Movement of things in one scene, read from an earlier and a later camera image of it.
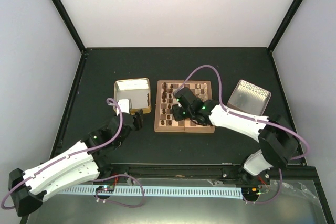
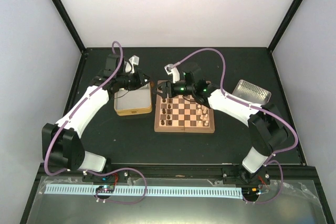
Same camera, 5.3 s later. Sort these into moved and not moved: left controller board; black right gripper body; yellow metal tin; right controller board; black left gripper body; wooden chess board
Moved: black right gripper body; black left gripper body
Not moved: left controller board; wooden chess board; yellow metal tin; right controller board
